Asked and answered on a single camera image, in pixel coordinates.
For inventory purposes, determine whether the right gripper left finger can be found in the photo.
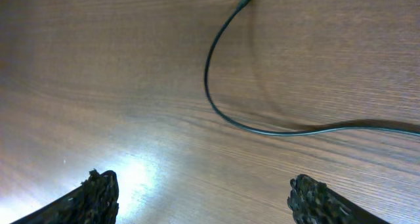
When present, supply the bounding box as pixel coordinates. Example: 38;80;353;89
12;169;119;224

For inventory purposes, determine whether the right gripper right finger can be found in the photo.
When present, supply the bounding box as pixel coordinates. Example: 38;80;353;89
287;174;389;224

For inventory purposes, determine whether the black charging cable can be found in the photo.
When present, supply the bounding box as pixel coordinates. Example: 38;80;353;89
203;0;420;137

